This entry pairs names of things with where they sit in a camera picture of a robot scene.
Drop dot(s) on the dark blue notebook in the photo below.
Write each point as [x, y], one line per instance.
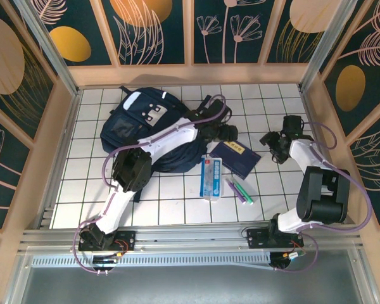
[237, 161]

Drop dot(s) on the clear blue pencil case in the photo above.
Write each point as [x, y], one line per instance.
[212, 177]

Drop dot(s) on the green marker pen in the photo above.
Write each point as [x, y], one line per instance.
[244, 193]

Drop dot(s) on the purple marker pen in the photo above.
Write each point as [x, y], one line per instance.
[237, 193]

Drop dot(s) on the navy blue student backpack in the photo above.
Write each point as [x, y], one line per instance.
[114, 142]

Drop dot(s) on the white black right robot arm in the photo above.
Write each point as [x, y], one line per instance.
[323, 196]

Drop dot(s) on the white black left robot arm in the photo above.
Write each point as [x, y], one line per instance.
[171, 139]

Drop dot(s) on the black round wiring puck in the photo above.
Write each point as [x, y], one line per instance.
[285, 261]
[103, 263]

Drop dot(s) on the grey metal sheet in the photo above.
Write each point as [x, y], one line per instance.
[190, 285]

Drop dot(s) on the aluminium frame post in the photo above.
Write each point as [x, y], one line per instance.
[326, 47]
[48, 47]

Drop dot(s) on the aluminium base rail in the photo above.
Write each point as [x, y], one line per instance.
[190, 236]

